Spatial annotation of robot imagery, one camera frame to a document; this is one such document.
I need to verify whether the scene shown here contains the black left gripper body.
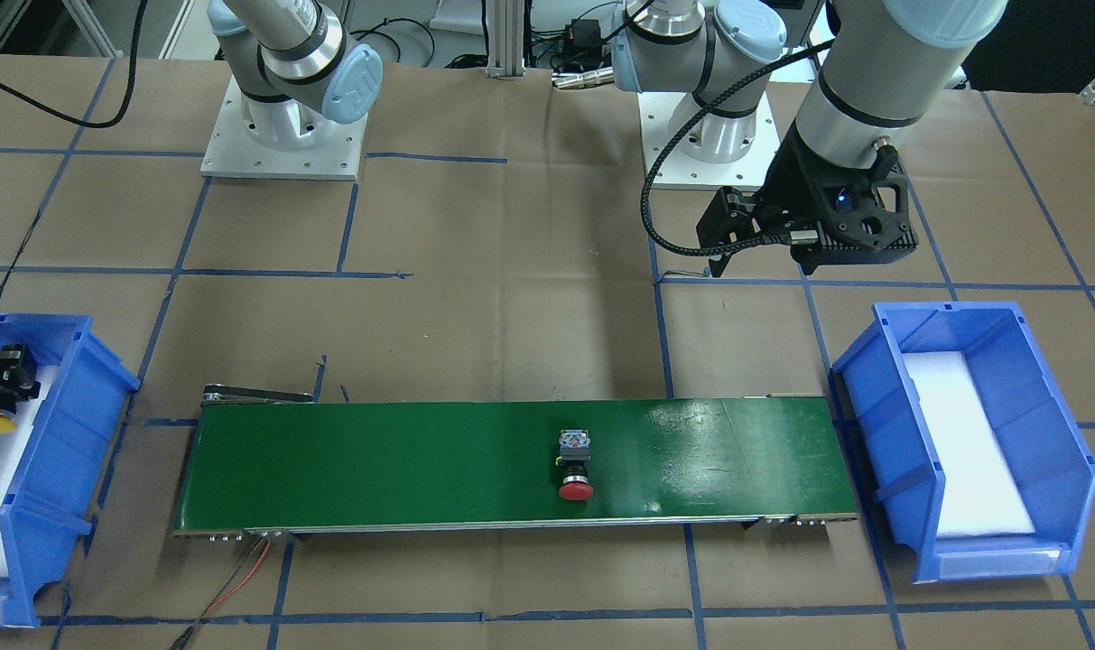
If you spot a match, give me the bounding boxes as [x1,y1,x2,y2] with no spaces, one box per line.
[754,125,899,230]

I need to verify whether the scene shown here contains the red push button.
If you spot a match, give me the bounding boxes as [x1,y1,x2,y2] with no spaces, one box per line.
[555,429,593,502]

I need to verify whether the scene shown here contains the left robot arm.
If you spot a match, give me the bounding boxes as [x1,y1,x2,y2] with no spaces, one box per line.
[610,1,1007,277]

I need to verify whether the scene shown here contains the blue bin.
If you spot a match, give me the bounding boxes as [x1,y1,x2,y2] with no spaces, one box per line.
[833,302,1095,583]
[0,312,140,628]

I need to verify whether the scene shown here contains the green conveyor belt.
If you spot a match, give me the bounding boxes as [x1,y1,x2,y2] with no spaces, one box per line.
[174,396,858,536]

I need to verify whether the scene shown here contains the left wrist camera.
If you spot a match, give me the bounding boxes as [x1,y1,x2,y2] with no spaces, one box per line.
[818,174,920,265]

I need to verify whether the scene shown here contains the black braided cable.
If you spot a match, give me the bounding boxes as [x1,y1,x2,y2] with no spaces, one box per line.
[639,36,841,258]

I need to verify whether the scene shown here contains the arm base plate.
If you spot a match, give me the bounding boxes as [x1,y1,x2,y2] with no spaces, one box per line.
[638,92,781,190]
[200,79,369,181]

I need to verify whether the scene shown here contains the aluminium frame post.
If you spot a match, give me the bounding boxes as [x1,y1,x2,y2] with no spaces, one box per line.
[481,1,531,79]

